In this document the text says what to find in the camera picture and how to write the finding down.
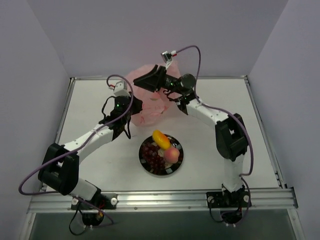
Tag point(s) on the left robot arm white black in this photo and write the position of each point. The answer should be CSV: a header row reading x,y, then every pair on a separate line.
x,y
61,163

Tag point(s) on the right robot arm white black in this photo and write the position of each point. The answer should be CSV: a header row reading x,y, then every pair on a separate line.
x,y
231,141

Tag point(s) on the orange fake fruit slice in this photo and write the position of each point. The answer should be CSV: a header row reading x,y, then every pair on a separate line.
x,y
161,140

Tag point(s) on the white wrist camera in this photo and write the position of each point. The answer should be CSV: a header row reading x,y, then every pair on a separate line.
x,y
168,58
119,89

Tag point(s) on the round plate dark rim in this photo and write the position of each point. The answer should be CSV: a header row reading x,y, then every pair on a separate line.
x,y
170,168

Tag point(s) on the fake peach pink yellow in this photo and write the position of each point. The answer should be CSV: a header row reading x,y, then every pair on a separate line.
x,y
171,155

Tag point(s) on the pink plastic bag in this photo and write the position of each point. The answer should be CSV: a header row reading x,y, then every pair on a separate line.
x,y
154,104

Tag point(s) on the red fake grape bunch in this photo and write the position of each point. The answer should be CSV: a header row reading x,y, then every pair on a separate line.
x,y
153,158

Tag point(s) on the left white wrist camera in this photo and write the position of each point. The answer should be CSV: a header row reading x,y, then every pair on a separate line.
x,y
119,89

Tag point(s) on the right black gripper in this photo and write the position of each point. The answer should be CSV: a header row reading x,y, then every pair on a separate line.
x,y
157,77

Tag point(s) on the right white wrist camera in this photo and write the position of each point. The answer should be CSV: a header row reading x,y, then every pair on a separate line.
x,y
168,58

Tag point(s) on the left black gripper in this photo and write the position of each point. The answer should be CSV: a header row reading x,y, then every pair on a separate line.
x,y
136,106

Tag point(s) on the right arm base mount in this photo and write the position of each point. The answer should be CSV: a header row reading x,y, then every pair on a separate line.
x,y
226,199

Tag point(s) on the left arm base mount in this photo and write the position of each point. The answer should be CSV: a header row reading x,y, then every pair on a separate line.
x,y
103,201

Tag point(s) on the aluminium front rail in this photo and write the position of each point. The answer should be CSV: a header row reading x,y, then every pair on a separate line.
x,y
167,201

